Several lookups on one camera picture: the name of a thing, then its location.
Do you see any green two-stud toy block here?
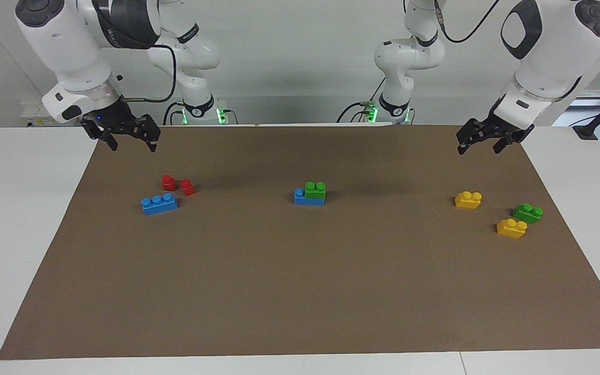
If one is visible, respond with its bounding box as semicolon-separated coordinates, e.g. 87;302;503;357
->
512;203;544;224
304;181;328;201

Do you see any blue three-stud toy block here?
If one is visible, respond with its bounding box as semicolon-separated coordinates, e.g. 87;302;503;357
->
294;188;327;206
141;193;179;216

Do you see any yellow two-stud toy block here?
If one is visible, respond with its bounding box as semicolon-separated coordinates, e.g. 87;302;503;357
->
455;191;483;210
496;218;528;239

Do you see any white power strip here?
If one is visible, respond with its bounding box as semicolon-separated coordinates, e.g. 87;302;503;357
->
21;102;74;128

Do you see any brown table mat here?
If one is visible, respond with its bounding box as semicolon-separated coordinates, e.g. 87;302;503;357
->
0;124;600;360

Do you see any black right base cable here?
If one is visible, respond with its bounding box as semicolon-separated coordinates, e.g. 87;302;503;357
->
163;101;186;126

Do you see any black base cable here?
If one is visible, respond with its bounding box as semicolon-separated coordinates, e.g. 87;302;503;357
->
163;101;186;126
336;77;385;124

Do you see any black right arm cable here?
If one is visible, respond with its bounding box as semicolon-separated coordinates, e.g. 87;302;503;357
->
122;44;177;103

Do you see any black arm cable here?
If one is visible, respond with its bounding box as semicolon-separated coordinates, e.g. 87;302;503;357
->
433;0;502;44
122;44;177;103

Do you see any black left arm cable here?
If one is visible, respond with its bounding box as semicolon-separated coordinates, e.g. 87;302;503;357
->
433;0;502;44

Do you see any black left base cable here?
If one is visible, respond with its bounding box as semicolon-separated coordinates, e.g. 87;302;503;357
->
336;77;385;124

